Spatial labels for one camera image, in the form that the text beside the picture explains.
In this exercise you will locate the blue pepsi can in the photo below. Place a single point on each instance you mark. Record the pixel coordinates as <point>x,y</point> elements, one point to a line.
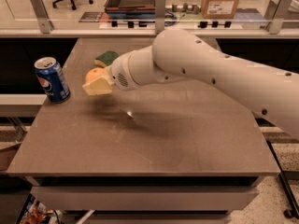
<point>50,76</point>

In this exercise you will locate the left metal glass post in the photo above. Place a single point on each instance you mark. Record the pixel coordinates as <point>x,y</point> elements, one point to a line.
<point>43,19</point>

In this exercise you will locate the grey table drawer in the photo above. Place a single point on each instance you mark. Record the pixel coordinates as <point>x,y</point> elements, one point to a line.
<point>146,198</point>

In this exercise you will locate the colourful snack bin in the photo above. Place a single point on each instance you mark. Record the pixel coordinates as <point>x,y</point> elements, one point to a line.
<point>35,212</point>

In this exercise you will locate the brown cardboard box corner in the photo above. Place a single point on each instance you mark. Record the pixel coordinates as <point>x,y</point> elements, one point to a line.
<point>7,153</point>

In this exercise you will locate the orange fruit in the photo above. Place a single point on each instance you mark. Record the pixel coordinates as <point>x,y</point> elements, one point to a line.
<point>94,73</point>

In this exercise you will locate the green yellow sponge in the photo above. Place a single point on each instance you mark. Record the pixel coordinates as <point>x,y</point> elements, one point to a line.
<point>106,59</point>

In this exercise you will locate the right metal glass post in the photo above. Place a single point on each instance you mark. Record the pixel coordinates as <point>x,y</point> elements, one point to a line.
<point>276,16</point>

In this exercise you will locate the cardboard box with label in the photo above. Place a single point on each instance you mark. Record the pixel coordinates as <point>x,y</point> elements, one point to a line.
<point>219,9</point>

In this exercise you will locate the middle metal glass post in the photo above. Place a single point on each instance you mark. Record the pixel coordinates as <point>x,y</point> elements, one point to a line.
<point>159,15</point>

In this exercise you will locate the metal glass post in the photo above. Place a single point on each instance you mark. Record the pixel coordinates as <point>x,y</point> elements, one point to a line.
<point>43,19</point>
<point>276,16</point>
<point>159,15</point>

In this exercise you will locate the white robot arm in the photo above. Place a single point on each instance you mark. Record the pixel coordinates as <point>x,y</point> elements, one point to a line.
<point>267,91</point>

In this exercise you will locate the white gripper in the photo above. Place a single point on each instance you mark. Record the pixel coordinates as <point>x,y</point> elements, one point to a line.
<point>122,72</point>

